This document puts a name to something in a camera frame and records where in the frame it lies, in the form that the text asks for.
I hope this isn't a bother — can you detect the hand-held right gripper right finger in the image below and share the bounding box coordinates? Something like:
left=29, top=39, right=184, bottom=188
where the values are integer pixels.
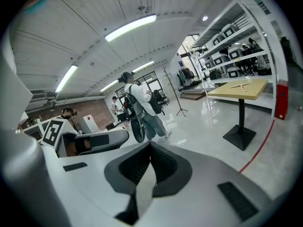
left=138, top=141, right=292, bottom=227

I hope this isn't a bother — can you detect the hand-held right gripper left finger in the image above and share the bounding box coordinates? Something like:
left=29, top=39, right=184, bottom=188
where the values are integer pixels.
left=58, top=141, right=157, bottom=227

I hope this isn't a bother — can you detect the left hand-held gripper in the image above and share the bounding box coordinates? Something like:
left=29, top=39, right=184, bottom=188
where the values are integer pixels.
left=40, top=118, right=130, bottom=158

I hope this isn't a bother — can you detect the wooden squeegee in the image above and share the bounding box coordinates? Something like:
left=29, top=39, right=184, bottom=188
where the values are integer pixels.
left=230, top=82, right=251, bottom=92

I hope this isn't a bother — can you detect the white cabinet with red mark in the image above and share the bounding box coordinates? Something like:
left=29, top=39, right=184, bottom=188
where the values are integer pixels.
left=82, top=114, right=100, bottom=134

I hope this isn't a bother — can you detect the grey backpack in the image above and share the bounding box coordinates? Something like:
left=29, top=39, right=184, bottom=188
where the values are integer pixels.
left=124, top=84, right=146, bottom=120

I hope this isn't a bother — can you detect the black backpack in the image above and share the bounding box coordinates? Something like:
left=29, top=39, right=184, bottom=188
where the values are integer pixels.
left=149, top=89, right=166, bottom=115

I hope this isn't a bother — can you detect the long ceiling light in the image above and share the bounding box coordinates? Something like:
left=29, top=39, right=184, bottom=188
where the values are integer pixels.
left=104, top=13, right=157, bottom=43
left=99, top=79, right=119, bottom=92
left=54, top=64, right=79, bottom=94
left=132, top=60, right=154, bottom=73

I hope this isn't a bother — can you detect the black office chair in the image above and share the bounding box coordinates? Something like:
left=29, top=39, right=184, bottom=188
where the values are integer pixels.
left=157, top=90, right=170, bottom=106

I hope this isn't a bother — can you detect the wooden coat stand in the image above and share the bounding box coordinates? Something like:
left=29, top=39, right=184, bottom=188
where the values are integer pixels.
left=162, top=65, right=188, bottom=117

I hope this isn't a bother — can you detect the low wooden platform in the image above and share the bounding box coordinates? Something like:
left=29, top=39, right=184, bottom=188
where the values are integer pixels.
left=179, top=87, right=206, bottom=101

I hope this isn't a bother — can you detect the clothes rack with garments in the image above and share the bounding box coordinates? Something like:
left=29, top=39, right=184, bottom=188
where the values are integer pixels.
left=177, top=67, right=195, bottom=87

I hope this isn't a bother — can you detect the black bag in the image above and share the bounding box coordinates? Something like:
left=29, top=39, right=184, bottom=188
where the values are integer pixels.
left=209, top=70, right=223, bottom=80

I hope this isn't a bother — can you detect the row of white cases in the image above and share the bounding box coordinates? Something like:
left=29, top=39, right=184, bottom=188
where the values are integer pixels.
left=203, top=24, right=244, bottom=79

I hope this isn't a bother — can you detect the pile of black equipment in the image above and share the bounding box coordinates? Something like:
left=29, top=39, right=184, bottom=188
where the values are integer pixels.
left=241, top=38, right=273, bottom=77

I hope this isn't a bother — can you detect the white metal shelving unit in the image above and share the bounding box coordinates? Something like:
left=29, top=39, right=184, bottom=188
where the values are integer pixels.
left=189, top=0, right=279, bottom=118

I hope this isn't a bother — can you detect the ceiling air vent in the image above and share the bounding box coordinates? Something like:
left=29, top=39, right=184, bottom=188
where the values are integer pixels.
left=257, top=0, right=272, bottom=16

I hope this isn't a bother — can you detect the yellow pedestal table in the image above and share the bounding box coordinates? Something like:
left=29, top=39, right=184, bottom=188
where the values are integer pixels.
left=206, top=79, right=268, bottom=151

